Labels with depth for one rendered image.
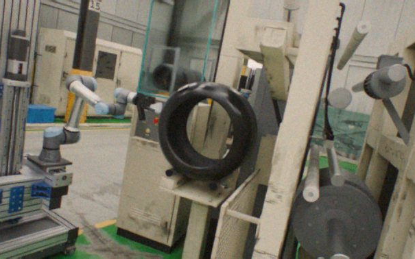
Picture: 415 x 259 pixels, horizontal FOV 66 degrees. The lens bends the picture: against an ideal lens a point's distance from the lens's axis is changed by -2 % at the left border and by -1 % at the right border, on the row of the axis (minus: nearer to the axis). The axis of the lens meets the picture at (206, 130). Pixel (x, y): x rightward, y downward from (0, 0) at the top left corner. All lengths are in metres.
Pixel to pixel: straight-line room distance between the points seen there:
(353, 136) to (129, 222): 8.54
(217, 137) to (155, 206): 0.92
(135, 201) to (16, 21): 1.60
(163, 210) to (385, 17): 9.34
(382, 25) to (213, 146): 9.16
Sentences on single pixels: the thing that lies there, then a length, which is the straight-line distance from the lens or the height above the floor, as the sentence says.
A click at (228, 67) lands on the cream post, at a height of 1.58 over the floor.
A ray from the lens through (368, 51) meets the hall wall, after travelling 10.81.
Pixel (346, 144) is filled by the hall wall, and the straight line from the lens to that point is 10.65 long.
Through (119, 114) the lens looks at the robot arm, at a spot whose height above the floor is 1.16.
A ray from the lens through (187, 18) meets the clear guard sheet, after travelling 2.65.
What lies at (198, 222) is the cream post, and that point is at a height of 0.49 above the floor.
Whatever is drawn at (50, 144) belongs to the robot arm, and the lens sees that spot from 2.49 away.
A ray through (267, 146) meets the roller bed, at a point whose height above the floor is 1.14.
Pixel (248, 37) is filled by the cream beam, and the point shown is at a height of 1.70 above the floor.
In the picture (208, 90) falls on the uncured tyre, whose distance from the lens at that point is 1.81.
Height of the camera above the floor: 1.47
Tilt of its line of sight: 9 degrees down
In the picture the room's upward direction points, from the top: 11 degrees clockwise
